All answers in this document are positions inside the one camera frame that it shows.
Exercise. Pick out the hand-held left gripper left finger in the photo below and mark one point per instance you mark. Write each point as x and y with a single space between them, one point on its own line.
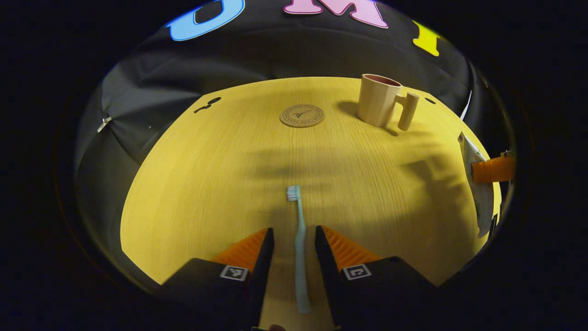
264 276

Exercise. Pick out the round wooden coaster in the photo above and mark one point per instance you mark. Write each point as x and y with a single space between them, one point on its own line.
302 115

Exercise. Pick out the black backdrop cloth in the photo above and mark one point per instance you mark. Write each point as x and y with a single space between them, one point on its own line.
275 55

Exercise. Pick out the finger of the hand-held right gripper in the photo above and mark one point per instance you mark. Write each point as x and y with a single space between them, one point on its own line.
494 169

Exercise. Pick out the white cloth clip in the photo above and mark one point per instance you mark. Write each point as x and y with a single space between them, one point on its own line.
104 124

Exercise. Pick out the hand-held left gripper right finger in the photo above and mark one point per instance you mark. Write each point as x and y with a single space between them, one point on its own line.
324 276

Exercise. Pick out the light blue toothbrush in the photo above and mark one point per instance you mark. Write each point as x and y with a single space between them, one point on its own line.
300 248

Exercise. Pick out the beige cup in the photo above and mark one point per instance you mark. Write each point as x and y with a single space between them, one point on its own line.
376 103

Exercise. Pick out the white toothpaste tube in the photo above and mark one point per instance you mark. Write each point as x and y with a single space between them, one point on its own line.
482 202

